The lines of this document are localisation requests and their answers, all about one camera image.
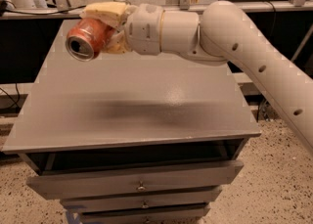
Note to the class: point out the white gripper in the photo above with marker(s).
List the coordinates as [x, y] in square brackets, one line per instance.
[144, 28]

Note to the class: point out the red coke can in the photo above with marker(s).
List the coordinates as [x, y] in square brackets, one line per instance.
[87, 38]

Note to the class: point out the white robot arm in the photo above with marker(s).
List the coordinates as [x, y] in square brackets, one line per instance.
[223, 32]

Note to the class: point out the grey drawer cabinet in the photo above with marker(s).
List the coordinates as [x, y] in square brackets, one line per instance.
[128, 111]

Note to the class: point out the top grey drawer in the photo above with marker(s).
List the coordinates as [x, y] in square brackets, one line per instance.
[135, 180]

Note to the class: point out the grey drawer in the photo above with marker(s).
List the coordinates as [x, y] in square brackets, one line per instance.
[145, 216]
[135, 180]
[143, 200]

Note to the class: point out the middle grey drawer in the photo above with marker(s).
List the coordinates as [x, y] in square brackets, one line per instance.
[143, 200]

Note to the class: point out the bottom grey drawer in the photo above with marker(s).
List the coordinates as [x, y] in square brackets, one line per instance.
[145, 216]

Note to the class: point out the grey metal rail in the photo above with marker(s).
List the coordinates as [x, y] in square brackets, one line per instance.
[247, 7]

